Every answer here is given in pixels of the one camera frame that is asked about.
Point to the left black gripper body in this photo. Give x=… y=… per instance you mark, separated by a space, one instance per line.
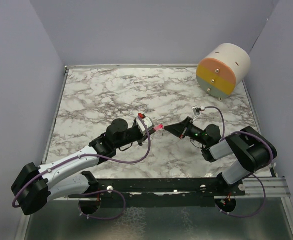
x=134 y=135

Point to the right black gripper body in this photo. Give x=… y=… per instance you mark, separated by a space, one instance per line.
x=191 y=131

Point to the aluminium table frame rail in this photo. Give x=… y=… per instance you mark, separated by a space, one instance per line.
x=24 y=220

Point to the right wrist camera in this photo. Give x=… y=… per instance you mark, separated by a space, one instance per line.
x=197 y=112

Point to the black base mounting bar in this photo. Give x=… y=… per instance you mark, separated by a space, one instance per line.
x=157 y=192

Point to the cylindrical pastel drawer box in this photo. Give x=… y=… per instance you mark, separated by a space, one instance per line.
x=221 y=71

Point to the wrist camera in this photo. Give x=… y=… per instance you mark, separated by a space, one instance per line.
x=197 y=112
x=144 y=123

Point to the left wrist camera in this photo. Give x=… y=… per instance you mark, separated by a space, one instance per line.
x=144 y=123

